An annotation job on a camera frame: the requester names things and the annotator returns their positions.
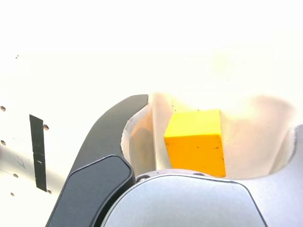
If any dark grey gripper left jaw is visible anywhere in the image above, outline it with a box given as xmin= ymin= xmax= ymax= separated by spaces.
xmin=46 ymin=94 xmax=157 ymax=227

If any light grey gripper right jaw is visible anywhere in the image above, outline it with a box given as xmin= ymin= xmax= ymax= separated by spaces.
xmin=246 ymin=124 xmax=303 ymax=227

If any yellow cube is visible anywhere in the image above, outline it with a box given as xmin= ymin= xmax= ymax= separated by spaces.
xmin=163 ymin=109 xmax=227 ymax=178

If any black tape strip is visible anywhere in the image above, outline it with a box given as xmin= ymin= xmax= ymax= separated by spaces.
xmin=29 ymin=114 xmax=47 ymax=191

